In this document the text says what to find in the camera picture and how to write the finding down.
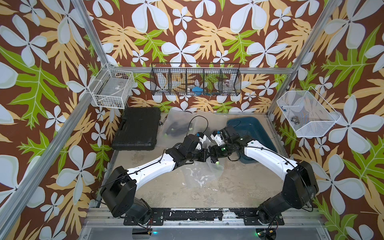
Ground clear zip-top bag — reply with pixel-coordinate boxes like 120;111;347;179
182;149;226;188
157;109;195;148
191;111;227;137

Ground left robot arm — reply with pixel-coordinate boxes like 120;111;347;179
100;133;211;225

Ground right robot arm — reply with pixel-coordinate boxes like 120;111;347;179
209;126;319;225

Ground teal plastic bin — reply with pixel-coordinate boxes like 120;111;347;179
227;117;277;152

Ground black tool case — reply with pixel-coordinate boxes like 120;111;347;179
112;107;161;151

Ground white mesh basket right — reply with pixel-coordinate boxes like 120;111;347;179
277;87;341;138

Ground black wire basket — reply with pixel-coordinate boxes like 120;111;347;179
149;63;242;97

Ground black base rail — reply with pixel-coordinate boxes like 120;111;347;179
123;207;285;226

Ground white wire basket left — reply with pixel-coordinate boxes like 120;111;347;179
89;65;135;109

